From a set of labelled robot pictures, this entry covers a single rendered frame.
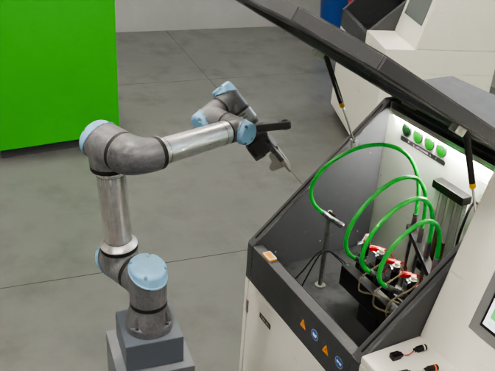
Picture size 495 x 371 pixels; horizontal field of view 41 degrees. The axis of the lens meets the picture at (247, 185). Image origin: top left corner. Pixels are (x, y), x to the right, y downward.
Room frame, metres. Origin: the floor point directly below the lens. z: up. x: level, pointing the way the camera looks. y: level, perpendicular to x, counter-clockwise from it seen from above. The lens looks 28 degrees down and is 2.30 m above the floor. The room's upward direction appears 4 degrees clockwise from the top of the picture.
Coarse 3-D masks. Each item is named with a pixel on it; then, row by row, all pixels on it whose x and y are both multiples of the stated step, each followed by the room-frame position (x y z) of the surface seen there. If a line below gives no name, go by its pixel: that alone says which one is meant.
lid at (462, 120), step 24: (240, 0) 1.89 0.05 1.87; (264, 0) 1.56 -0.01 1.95; (288, 24) 2.03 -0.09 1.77; (312, 24) 1.43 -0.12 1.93; (336, 48) 1.41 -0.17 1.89; (360, 48) 1.40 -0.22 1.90; (360, 72) 2.19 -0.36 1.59; (384, 72) 1.39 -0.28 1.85; (408, 72) 1.43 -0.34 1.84; (408, 96) 2.03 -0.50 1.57; (432, 96) 1.47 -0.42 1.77; (456, 120) 1.52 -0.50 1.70; (480, 120) 1.56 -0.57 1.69
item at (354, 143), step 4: (324, 56) 2.16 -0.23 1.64; (328, 60) 2.16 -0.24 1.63; (328, 64) 2.16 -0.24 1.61; (328, 68) 2.17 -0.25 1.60; (332, 68) 2.17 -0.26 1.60; (332, 72) 2.17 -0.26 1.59; (332, 76) 2.17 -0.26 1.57; (332, 80) 2.18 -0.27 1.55; (336, 80) 2.18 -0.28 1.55; (332, 84) 2.18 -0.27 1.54; (336, 84) 2.18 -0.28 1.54; (336, 88) 2.18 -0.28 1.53; (336, 92) 2.18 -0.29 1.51; (340, 96) 2.19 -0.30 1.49; (340, 100) 2.19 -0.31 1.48; (340, 104) 2.19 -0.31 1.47; (344, 104) 2.20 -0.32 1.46; (344, 112) 2.20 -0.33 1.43; (348, 124) 2.21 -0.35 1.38; (348, 128) 2.22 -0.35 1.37; (352, 136) 2.22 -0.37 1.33; (352, 140) 2.23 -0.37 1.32; (356, 140) 2.23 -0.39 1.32; (352, 144) 2.22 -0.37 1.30; (356, 144) 2.23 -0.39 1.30
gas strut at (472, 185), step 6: (468, 132) 1.59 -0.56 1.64; (468, 138) 1.59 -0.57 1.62; (468, 144) 1.60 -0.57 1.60; (468, 150) 1.60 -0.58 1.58; (468, 156) 1.61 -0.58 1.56; (468, 162) 1.62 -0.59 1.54; (468, 168) 1.62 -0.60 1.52; (468, 174) 1.63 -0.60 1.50; (468, 180) 1.64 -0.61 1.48; (474, 180) 1.64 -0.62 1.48; (474, 186) 1.64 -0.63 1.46; (474, 192) 1.65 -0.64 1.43; (474, 198) 1.66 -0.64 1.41; (474, 204) 1.66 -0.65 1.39; (474, 210) 1.67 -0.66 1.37
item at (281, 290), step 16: (256, 256) 2.01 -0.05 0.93; (256, 272) 2.00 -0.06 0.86; (272, 272) 1.91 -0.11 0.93; (288, 272) 1.89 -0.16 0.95; (256, 288) 1.99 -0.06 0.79; (272, 288) 1.90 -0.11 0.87; (288, 288) 1.81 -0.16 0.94; (272, 304) 1.89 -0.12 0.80; (288, 304) 1.80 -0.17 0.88; (304, 304) 1.72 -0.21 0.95; (288, 320) 1.79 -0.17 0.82; (320, 320) 1.64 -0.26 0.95; (304, 336) 1.70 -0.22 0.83; (320, 336) 1.63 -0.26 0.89; (336, 336) 1.57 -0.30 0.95; (320, 352) 1.62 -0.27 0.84; (336, 352) 1.55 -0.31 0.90; (352, 352) 1.51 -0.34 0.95; (336, 368) 1.54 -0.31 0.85
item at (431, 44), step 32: (384, 0) 5.91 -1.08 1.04; (416, 0) 4.96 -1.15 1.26; (448, 0) 4.67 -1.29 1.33; (480, 0) 4.70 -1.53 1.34; (352, 32) 5.49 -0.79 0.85; (384, 32) 5.06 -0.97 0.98; (416, 32) 4.74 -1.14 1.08; (448, 32) 4.67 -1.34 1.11; (480, 32) 4.71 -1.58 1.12; (416, 64) 4.65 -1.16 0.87; (448, 64) 4.68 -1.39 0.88; (480, 64) 4.71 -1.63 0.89; (352, 96) 5.24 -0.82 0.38; (384, 96) 4.62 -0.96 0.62; (352, 128) 5.11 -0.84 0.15
